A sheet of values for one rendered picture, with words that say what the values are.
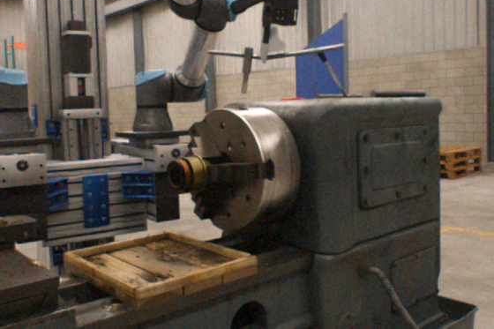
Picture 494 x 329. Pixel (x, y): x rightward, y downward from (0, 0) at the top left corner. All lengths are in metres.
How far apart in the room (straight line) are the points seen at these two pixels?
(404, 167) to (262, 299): 0.58
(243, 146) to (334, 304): 0.46
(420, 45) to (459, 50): 0.96
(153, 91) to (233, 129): 0.70
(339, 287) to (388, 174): 0.35
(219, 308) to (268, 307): 0.15
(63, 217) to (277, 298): 0.83
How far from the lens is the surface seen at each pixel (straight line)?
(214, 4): 1.64
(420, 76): 12.49
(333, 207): 1.28
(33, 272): 0.95
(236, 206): 1.27
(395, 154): 1.49
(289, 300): 1.31
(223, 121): 1.28
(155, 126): 1.88
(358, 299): 1.44
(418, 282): 1.67
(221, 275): 1.12
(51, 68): 1.99
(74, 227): 1.82
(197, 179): 1.20
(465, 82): 11.98
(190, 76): 1.88
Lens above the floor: 1.23
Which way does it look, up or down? 3 degrees down
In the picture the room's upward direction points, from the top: 2 degrees counter-clockwise
